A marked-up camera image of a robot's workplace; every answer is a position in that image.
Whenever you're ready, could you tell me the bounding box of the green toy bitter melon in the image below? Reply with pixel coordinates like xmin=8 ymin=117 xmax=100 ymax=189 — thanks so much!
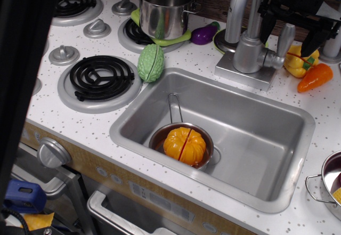
xmin=137 ymin=44 xmax=164 ymax=83

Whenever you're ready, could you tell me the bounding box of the silver stove knob far left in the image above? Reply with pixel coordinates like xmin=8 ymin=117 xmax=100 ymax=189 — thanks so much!
xmin=32 ymin=77 xmax=42 ymax=95

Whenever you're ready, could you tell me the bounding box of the blue clamp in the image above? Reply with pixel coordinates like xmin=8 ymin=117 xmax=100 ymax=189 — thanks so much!
xmin=3 ymin=179 xmax=47 ymax=214

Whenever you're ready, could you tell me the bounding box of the orange toy carrot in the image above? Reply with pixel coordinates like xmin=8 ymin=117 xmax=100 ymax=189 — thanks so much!
xmin=297 ymin=63 xmax=334 ymax=93

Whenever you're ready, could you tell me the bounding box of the back right black stove burner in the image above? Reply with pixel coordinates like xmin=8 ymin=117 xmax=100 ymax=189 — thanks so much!
xmin=118 ymin=18 xmax=185 ymax=54

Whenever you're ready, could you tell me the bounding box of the yellow sponge cloth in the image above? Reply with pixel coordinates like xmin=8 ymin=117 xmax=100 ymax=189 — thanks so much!
xmin=21 ymin=212 xmax=54 ymax=231

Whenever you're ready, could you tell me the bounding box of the black stove burner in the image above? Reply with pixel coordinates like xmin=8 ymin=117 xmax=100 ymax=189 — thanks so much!
xmin=118 ymin=18 xmax=185 ymax=54
xmin=52 ymin=0 xmax=103 ymax=27
xmin=58 ymin=55 xmax=142 ymax=114

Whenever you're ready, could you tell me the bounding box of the silver stove knob middle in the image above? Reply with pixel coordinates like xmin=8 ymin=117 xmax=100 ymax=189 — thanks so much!
xmin=83 ymin=19 xmax=111 ymax=39

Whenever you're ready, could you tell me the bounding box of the purple toy eggplant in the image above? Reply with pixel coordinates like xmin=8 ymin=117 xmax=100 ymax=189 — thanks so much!
xmin=190 ymin=21 xmax=220 ymax=45

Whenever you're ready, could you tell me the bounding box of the silver toy faucet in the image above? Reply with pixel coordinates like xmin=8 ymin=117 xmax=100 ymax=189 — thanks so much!
xmin=214 ymin=0 xmax=279 ymax=92

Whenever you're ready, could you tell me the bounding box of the silver faucet lever handle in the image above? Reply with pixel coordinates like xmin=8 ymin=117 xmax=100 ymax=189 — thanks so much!
xmin=257 ymin=23 xmax=296 ymax=69

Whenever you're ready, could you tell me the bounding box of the large steel pot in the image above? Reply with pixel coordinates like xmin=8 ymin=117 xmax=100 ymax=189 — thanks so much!
xmin=139 ymin=0 xmax=202 ymax=40

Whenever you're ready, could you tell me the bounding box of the orange toy pumpkin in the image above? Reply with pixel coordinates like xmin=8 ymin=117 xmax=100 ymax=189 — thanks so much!
xmin=163 ymin=127 xmax=206 ymax=166

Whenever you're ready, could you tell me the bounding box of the back left black stove burner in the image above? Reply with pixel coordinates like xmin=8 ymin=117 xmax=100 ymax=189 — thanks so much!
xmin=52 ymin=0 xmax=103 ymax=27

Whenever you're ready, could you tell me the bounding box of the silver stove knob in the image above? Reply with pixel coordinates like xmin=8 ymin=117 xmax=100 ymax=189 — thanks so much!
xmin=83 ymin=19 xmax=111 ymax=39
xmin=48 ymin=45 xmax=80 ymax=66
xmin=32 ymin=77 xmax=42 ymax=95
xmin=111 ymin=0 xmax=137 ymax=16

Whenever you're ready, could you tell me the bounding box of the yellow toy bell pepper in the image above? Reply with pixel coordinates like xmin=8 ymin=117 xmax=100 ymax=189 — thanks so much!
xmin=284 ymin=45 xmax=320 ymax=78

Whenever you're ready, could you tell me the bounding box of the small steel saucepan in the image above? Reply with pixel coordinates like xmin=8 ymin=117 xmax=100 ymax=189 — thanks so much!
xmin=149 ymin=93 xmax=214 ymax=171

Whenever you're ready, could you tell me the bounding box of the silver oven dial knob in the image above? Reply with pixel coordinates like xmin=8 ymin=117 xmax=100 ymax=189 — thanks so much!
xmin=37 ymin=137 xmax=72 ymax=169

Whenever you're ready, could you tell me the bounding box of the silver stove knob lower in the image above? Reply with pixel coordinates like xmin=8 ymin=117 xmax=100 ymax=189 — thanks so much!
xmin=48 ymin=45 xmax=80 ymax=66

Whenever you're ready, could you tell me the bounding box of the silver dishwasher handle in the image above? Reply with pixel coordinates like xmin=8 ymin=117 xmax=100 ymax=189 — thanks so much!
xmin=86 ymin=190 xmax=182 ymax=235

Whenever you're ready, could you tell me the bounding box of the green pot mat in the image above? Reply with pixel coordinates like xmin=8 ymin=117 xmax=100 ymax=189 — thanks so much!
xmin=131 ymin=9 xmax=191 ymax=47

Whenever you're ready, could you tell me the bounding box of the white grey post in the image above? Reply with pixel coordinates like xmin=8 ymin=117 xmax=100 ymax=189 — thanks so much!
xmin=320 ymin=28 xmax=340 ymax=64

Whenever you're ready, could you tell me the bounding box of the silver oven door handle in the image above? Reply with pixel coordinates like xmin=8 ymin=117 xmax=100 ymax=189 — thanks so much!
xmin=10 ymin=142 xmax=96 ymax=235

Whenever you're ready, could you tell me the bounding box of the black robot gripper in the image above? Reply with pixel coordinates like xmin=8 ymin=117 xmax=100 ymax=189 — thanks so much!
xmin=258 ymin=0 xmax=340 ymax=56

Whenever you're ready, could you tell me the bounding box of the silver stove knob top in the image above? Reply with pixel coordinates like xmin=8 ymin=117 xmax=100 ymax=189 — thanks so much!
xmin=111 ymin=0 xmax=137 ymax=16

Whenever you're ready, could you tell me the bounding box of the yellow toy corn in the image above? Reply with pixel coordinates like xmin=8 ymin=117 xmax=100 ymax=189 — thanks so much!
xmin=332 ymin=188 xmax=341 ymax=205

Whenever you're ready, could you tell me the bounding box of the front black stove burner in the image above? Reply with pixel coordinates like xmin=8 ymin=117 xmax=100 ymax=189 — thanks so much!
xmin=58 ymin=55 xmax=142 ymax=114

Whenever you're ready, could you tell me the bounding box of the black foreground pole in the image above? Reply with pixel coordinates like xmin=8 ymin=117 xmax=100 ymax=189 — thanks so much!
xmin=1 ymin=0 xmax=57 ymax=199

